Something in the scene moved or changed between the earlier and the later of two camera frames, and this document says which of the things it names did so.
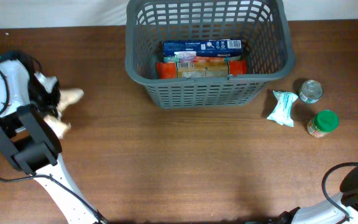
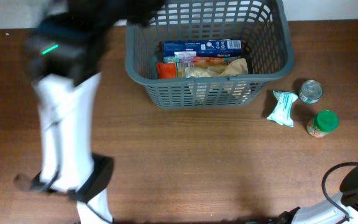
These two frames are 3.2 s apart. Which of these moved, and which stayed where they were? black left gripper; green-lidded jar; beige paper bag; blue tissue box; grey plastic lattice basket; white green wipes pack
Moved: black left gripper; beige paper bag
Stayed: green-lidded jar; blue tissue box; grey plastic lattice basket; white green wipes pack
